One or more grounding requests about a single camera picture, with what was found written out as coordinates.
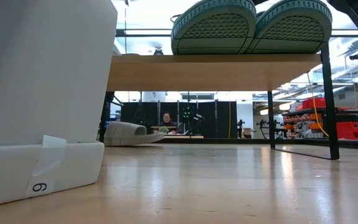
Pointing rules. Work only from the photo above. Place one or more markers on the storage rack with bins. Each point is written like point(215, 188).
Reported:
point(350, 129)

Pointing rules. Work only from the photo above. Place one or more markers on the teal rubber slide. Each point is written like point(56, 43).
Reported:
point(294, 28)
point(213, 29)

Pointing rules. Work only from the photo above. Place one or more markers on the white tape label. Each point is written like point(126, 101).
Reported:
point(47, 161)

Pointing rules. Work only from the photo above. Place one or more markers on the tripod device with green lights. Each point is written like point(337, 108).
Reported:
point(187, 113)

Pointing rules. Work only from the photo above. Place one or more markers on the wooden shelf with black legs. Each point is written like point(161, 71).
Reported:
point(213, 73)

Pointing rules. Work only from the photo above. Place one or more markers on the person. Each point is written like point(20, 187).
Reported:
point(167, 121)

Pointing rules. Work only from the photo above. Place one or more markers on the black background robot arm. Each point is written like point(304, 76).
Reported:
point(264, 124)

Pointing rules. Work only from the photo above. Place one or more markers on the background wooden table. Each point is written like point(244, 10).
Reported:
point(182, 136)

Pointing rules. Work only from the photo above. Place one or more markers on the black curtain partition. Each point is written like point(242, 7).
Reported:
point(210, 119)

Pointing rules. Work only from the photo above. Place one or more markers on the black aluminium table frame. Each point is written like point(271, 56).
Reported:
point(291, 141)

